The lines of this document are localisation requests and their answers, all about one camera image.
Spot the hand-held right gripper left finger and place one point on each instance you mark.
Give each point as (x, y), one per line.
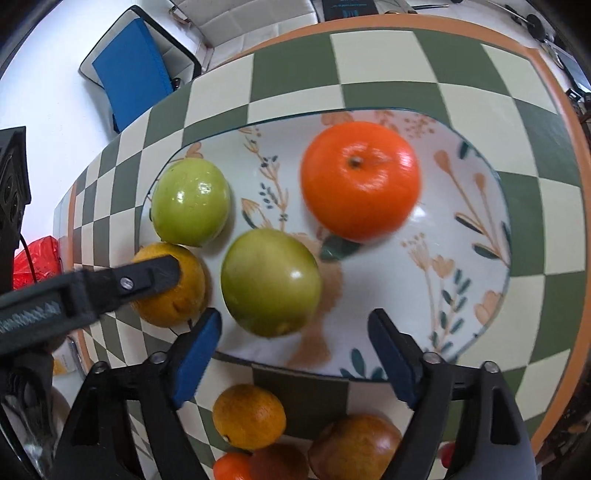
(198, 355)

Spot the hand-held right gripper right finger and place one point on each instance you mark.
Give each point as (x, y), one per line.
(391, 357)

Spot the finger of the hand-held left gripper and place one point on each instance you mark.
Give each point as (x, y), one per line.
(138, 280)

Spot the floral ceramic plate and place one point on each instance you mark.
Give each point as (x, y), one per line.
(406, 286)

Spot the large green apple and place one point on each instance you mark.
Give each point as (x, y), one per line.
(270, 284)

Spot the white yellow packet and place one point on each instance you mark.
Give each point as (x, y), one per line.
(64, 357)

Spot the red plastic bag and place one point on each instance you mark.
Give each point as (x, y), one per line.
(39, 258)

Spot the small yellow orange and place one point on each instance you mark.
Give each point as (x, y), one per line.
(249, 415)

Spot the small green apple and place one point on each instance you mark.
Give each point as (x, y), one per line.
(190, 203)

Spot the large brown fruit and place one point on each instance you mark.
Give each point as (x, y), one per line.
(353, 450)

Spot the small red fruit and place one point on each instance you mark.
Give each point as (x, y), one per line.
(446, 454)

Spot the small tangerine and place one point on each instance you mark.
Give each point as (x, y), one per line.
(233, 468)

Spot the small brown fruit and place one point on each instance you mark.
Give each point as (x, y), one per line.
(279, 464)

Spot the large bright orange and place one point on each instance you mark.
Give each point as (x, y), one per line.
(360, 184)

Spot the blue padded chair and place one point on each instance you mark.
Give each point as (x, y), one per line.
(134, 69)

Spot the white padded seat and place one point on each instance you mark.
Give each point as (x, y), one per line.
(249, 21)

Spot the green checkered table mat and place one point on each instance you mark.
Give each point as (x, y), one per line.
(383, 60)

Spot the dark box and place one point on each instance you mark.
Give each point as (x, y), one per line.
(348, 8)

